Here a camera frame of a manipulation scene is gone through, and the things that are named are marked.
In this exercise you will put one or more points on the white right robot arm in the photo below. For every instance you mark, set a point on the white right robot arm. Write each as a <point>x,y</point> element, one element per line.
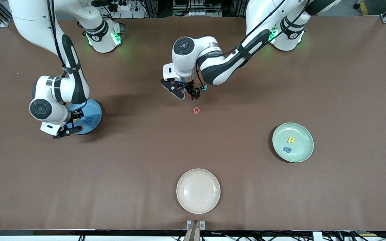
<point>28,20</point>

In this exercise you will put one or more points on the blue round plate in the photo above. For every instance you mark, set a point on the blue round plate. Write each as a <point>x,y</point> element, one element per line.
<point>94,110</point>

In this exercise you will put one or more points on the dark electronics rack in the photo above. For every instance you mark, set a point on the dark electronics rack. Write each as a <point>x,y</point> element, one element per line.
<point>196,6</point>

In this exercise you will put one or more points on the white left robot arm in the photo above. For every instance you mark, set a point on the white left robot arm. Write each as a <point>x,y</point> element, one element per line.
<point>256,16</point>

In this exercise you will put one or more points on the red foam letter Q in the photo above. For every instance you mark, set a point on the red foam letter Q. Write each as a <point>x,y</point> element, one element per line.
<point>194,110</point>

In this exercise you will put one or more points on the brown table mat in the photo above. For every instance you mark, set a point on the brown table mat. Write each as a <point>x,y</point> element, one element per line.
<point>45,187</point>

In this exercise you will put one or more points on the white power strip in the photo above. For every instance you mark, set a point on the white power strip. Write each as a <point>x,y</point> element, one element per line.
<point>126,13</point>

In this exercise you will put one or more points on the green round plate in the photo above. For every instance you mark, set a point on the green round plate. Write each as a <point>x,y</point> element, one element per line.
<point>303,134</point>

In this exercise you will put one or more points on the metal bracket with wooden post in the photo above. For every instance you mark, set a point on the metal bracket with wooden post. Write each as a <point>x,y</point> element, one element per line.
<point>195,231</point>

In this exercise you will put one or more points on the blue foam letter g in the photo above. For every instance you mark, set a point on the blue foam letter g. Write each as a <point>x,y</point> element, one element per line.
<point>284,149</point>

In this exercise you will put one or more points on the yellow foam letter p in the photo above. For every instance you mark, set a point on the yellow foam letter p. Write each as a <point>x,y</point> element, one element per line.
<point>291,139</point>

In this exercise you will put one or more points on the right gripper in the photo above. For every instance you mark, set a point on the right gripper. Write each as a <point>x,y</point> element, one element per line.
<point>75,117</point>

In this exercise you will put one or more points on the cream round plate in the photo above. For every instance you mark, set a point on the cream round plate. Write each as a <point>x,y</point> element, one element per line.
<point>198,190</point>

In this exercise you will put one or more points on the blue foam letter M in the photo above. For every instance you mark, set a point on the blue foam letter M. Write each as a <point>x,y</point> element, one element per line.
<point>86,121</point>

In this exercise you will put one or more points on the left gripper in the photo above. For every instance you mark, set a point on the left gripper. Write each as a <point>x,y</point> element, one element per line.
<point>190,88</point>

